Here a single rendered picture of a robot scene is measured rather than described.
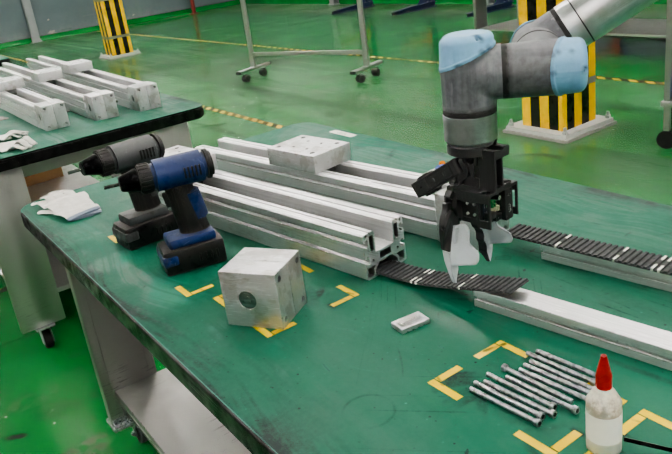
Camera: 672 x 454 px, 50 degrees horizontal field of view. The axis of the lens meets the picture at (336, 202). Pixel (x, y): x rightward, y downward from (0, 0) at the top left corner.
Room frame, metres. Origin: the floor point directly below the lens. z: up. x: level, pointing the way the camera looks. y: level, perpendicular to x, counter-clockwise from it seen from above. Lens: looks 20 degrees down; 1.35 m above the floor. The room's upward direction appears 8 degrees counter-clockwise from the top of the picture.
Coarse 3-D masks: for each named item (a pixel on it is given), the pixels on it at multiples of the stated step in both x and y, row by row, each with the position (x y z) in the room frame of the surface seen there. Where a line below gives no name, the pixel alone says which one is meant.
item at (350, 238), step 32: (160, 192) 1.62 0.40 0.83; (224, 192) 1.44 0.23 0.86; (256, 192) 1.45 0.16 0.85; (288, 192) 1.38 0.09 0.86; (224, 224) 1.43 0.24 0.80; (256, 224) 1.34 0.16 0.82; (288, 224) 1.27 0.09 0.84; (320, 224) 1.19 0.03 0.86; (352, 224) 1.23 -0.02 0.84; (384, 224) 1.17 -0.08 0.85; (320, 256) 1.20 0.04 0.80; (352, 256) 1.15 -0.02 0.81; (384, 256) 1.14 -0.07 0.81
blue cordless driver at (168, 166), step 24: (144, 168) 1.25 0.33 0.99; (168, 168) 1.26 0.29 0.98; (192, 168) 1.27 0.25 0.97; (144, 192) 1.25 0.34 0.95; (168, 192) 1.27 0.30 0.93; (192, 192) 1.28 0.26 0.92; (192, 216) 1.28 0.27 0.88; (168, 240) 1.26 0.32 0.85; (192, 240) 1.26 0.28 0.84; (216, 240) 1.27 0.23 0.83; (168, 264) 1.24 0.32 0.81; (192, 264) 1.25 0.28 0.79
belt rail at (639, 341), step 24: (504, 312) 0.94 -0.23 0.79; (528, 312) 0.91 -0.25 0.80; (552, 312) 0.88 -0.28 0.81; (576, 312) 0.87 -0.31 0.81; (600, 312) 0.86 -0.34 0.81; (576, 336) 0.85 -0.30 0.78; (600, 336) 0.83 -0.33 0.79; (624, 336) 0.80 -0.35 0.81; (648, 336) 0.79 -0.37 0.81; (648, 360) 0.77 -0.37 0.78
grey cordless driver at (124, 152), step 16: (112, 144) 1.44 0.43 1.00; (128, 144) 1.44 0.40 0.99; (144, 144) 1.45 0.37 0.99; (160, 144) 1.47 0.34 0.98; (96, 160) 1.40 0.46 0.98; (112, 160) 1.40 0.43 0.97; (128, 160) 1.42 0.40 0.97; (144, 160) 1.44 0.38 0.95; (128, 192) 1.44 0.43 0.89; (144, 208) 1.44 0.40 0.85; (160, 208) 1.45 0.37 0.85; (128, 224) 1.41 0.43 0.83; (144, 224) 1.42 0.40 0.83; (160, 224) 1.43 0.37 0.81; (176, 224) 1.46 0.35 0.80; (128, 240) 1.39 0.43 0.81; (144, 240) 1.41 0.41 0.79
